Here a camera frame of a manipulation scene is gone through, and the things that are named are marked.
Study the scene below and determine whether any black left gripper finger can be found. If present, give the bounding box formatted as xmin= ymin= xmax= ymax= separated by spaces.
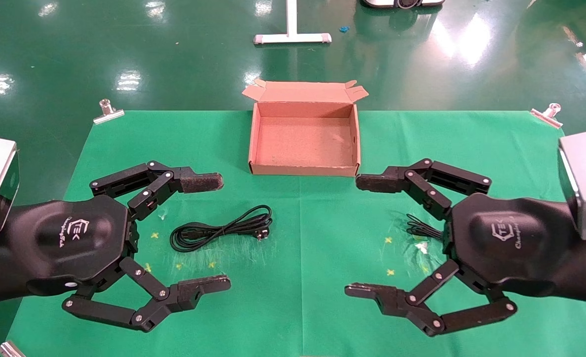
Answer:
xmin=62 ymin=258 xmax=232 ymax=333
xmin=89 ymin=160 xmax=224 ymax=222

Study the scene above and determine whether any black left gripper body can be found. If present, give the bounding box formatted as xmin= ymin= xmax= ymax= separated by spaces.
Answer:
xmin=5 ymin=194 xmax=139 ymax=298

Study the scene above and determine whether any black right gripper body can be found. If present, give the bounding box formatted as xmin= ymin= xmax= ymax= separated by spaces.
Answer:
xmin=444 ymin=192 xmax=580 ymax=298

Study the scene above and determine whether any black power cable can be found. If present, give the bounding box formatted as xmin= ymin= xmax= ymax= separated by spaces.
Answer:
xmin=170 ymin=205 xmax=273 ymax=253

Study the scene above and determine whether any green table cloth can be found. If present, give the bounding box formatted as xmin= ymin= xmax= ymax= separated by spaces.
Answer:
xmin=2 ymin=109 xmax=586 ymax=357

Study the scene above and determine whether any open brown cardboard box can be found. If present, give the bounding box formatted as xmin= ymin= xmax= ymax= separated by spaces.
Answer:
xmin=242 ymin=78 xmax=369 ymax=178

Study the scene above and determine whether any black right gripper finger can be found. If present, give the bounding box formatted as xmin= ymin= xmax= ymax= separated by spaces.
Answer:
xmin=356 ymin=159 xmax=492 ymax=222
xmin=345 ymin=259 xmax=518 ymax=338

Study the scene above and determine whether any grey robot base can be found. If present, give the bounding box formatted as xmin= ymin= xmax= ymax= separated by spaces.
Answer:
xmin=361 ymin=0 xmax=445 ymax=9

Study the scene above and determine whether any white metal stand base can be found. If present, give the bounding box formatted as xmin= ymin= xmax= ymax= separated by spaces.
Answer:
xmin=253 ymin=0 xmax=332 ymax=45

